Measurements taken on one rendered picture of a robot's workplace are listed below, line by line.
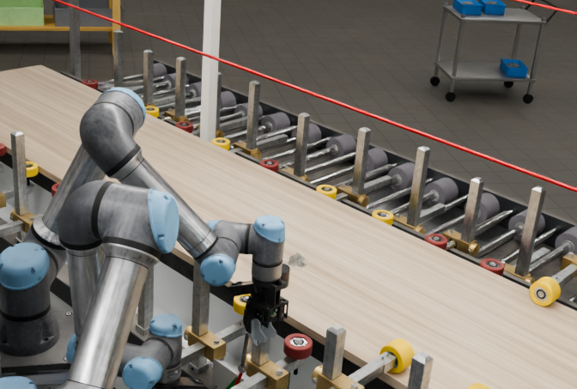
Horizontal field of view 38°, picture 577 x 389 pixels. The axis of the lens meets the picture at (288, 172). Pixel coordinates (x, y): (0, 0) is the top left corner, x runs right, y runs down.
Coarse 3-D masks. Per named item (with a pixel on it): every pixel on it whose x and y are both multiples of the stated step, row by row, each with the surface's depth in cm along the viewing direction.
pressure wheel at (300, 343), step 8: (288, 336) 236; (296, 336) 237; (304, 336) 237; (288, 344) 233; (296, 344) 233; (304, 344) 234; (312, 344) 234; (288, 352) 232; (296, 352) 231; (304, 352) 232; (296, 368) 238
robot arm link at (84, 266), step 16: (80, 192) 163; (96, 192) 162; (64, 208) 165; (80, 208) 161; (64, 224) 165; (80, 224) 162; (64, 240) 167; (80, 240) 166; (96, 240) 168; (80, 256) 169; (96, 256) 171; (80, 272) 171; (96, 272) 173; (80, 288) 173; (80, 304) 176; (80, 320) 178
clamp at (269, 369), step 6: (246, 360) 232; (252, 366) 230; (258, 366) 229; (264, 366) 229; (270, 366) 229; (276, 366) 229; (246, 372) 232; (252, 372) 230; (264, 372) 227; (270, 372) 227; (282, 372) 227; (270, 378) 225; (276, 378) 224; (282, 378) 226; (270, 384) 226; (276, 384) 224; (282, 384) 227
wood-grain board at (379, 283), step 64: (0, 128) 364; (64, 128) 370; (192, 192) 319; (256, 192) 323; (320, 256) 281; (384, 256) 284; (448, 256) 288; (320, 320) 246; (384, 320) 248; (448, 320) 251; (512, 320) 253; (576, 320) 256; (448, 384) 223; (512, 384) 225; (576, 384) 227
